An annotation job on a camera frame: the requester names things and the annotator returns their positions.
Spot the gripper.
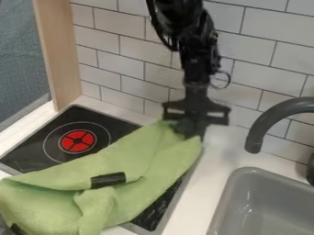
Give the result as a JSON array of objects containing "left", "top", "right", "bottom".
[{"left": 161, "top": 82, "right": 232, "bottom": 142}]

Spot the green cloth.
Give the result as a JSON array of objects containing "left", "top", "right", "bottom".
[{"left": 0, "top": 119, "right": 204, "bottom": 235}]

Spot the tap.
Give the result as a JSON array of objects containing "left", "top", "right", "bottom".
[{"left": 243, "top": 96, "right": 314, "bottom": 186}]

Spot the toy sink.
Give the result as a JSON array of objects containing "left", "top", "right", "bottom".
[{"left": 206, "top": 166, "right": 314, "bottom": 235}]

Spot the toy stove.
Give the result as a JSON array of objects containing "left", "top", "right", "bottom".
[{"left": 0, "top": 104, "right": 198, "bottom": 235}]

